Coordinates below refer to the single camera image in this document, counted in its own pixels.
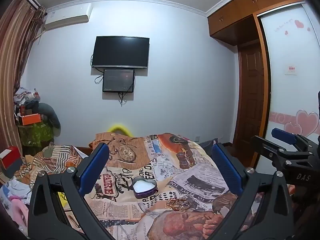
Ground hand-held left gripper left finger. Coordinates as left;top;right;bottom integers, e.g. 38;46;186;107
27;142;118;240

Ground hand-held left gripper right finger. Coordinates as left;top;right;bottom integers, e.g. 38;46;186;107
207;142;294;240

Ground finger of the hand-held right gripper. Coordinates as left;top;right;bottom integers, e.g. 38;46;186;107
250;135;300;166
272;127;316;155

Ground heart-shaped purple tin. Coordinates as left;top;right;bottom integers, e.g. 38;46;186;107
132;177;158;199

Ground gold bangle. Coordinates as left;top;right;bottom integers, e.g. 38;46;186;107
172;203;191;212

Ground gold chain bracelet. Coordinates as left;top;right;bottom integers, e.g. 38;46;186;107
165;198;190;207

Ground striped patterned cloth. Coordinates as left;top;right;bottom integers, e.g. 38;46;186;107
15;142;88;188

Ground yellow hoop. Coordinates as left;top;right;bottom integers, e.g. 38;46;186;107
108;123;132;137

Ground brown wooden door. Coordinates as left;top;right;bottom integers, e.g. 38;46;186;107
235;41;269;145

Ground white heart-print sliding door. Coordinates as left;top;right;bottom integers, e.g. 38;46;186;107
255;1;320;170

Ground grey stuffed cloth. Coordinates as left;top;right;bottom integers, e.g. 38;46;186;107
32;101;61;137

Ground green patterned bag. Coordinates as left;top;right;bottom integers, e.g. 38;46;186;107
17;122;54;147

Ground orange box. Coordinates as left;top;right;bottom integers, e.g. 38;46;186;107
21;114;42;125

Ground red and white box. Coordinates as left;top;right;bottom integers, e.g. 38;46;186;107
0;146;23;178

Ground pink cloth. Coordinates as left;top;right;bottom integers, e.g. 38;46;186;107
7;197;29;230

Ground pile of clothes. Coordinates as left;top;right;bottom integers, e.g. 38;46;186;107
14;87;40;105

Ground wooden overhead cabinet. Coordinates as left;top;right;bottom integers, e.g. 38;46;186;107
207;0;310;46

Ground striped brown curtain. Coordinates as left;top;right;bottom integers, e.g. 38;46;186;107
0;0;48;155

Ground white air conditioner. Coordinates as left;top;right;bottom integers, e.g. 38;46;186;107
44;4;93;32

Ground small black wall monitor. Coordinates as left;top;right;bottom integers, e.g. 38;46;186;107
102;68;135;93

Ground black wall television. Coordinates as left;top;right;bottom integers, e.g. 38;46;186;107
91;36;150;69

